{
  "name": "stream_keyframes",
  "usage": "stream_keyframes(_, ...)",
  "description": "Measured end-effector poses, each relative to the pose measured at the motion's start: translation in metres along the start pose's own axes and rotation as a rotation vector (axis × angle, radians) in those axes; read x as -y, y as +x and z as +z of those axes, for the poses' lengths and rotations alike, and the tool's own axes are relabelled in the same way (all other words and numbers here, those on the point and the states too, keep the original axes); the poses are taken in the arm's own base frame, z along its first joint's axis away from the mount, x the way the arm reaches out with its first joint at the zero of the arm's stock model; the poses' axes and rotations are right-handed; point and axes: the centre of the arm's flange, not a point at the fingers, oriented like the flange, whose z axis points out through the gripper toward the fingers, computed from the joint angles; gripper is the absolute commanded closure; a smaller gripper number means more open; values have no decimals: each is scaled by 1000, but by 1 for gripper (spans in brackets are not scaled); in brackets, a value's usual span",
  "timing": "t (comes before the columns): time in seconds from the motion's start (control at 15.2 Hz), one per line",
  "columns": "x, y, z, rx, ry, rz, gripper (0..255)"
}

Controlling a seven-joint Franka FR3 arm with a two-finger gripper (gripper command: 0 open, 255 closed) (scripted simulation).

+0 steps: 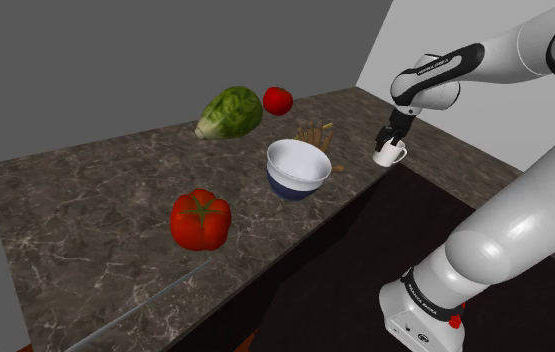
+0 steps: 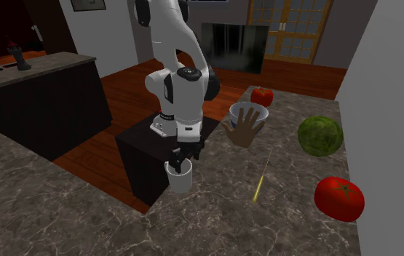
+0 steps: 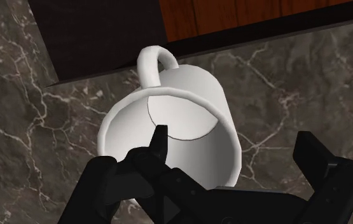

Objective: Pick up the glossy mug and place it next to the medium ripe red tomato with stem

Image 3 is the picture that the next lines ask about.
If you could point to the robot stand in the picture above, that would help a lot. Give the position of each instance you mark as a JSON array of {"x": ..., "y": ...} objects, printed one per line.
[{"x": 98, "y": 34}]

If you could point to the white mug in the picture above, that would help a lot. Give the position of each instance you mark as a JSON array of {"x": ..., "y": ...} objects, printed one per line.
[{"x": 182, "y": 90}]

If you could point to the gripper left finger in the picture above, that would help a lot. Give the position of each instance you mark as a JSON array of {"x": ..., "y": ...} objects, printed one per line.
[{"x": 145, "y": 173}]

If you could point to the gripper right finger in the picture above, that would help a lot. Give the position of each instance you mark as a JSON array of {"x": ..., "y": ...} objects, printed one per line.
[{"x": 337, "y": 186}]

